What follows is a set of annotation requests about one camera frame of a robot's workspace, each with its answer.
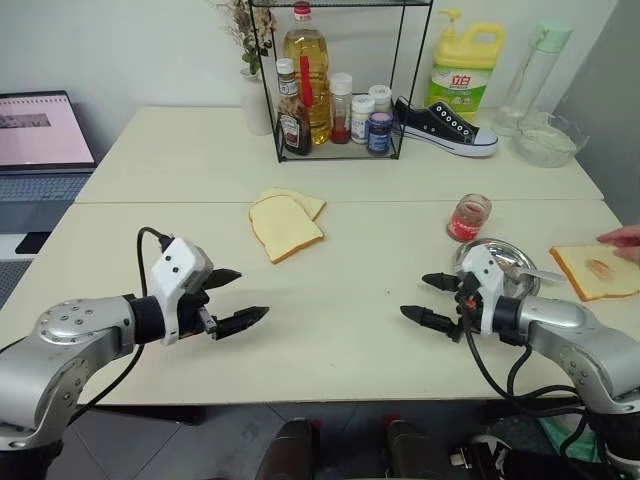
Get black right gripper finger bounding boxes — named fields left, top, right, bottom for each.
left=421, top=271, right=459, bottom=295
left=399, top=304, right=459, bottom=342

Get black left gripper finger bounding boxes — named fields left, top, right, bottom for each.
left=215, top=305, right=272, bottom=341
left=205, top=267, right=244, bottom=292

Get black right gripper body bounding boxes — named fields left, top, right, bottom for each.
left=448, top=272, right=484, bottom=345

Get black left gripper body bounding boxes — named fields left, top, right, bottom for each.
left=177, top=285, right=221, bottom=343

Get large toast bread slice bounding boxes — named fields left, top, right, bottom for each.
left=248, top=194, right=325, bottom=265

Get jam-smeared toast bread slice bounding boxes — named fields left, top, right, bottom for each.
left=549, top=243, right=640, bottom=303

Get glass jam jar red label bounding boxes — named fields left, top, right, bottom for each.
left=446, top=193, right=493, bottom=244

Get small toast bread slice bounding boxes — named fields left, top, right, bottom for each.
left=257, top=187, right=327, bottom=222

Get person's bare hand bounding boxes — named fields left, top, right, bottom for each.
left=595, top=225, right=640, bottom=264

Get round metal plate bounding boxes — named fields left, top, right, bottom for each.
left=455, top=238, right=540, bottom=297

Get clear plastic spoon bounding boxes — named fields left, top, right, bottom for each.
left=499, top=268, right=568, bottom=287

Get dark rounded shape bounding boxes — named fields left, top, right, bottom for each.
left=254, top=418, right=322, bottom=480
left=384, top=416, right=452, bottom=480

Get blue label jar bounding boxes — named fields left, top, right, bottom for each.
left=365, top=111, right=395, bottom=156

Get black canvas sneaker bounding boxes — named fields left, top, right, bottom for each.
left=393, top=95, right=500, bottom=159

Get dark sauce bottle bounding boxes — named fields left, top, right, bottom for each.
left=275, top=57, right=314, bottom=157

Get glass bowl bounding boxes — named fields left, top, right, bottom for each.
left=513, top=111, right=592, bottom=169

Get white vase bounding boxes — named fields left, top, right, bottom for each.
left=240, top=72, right=277, bottom=137

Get black rectangular pad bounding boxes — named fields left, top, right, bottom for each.
left=14, top=230, right=53, bottom=256

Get white seasoning jar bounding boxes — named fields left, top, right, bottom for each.
left=349, top=94, right=377, bottom=147
left=367, top=84, right=393, bottom=116

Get green plastic bag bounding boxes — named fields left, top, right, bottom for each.
left=536, top=416, right=602, bottom=462

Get clear spice jar red contents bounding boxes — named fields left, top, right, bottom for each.
left=328, top=72, right=355, bottom=147

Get yellow detergent bottle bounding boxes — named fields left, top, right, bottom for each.
left=424, top=8, right=506, bottom=123

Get clear bottle green cap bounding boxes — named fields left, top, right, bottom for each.
left=494, top=21, right=575, bottom=139

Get grey laptop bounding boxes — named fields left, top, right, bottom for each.
left=0, top=89, right=98, bottom=236

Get cooking oil bottle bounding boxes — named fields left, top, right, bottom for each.
left=282, top=0, right=334, bottom=147

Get dried flowers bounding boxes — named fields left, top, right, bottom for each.
left=206, top=0, right=278, bottom=77

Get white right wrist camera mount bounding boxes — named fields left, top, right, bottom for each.
left=458, top=245, right=504, bottom=335

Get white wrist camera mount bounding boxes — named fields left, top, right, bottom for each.
left=149, top=238, right=216, bottom=347
left=458, top=245, right=504, bottom=335

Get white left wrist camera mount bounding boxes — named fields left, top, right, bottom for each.
left=149, top=238, right=216, bottom=347

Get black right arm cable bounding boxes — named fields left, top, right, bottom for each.
left=459, top=319, right=601, bottom=451

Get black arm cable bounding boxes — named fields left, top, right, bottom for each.
left=64, top=226, right=175, bottom=426
left=459, top=319, right=601, bottom=451

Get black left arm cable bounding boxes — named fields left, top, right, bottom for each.
left=64, top=226, right=175, bottom=426

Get black wire rack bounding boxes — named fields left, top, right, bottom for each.
left=248, top=0, right=433, bottom=164

